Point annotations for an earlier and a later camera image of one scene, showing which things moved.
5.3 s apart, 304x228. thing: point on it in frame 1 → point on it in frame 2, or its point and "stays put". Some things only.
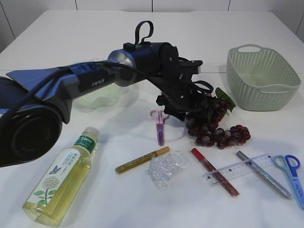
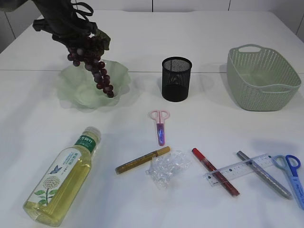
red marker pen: (214, 172) stays put
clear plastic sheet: (165, 168) stays put
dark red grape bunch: (204, 127) → (90, 50)
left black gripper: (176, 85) → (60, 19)
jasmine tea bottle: (52, 196) stays put
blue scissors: (290, 163) stays put
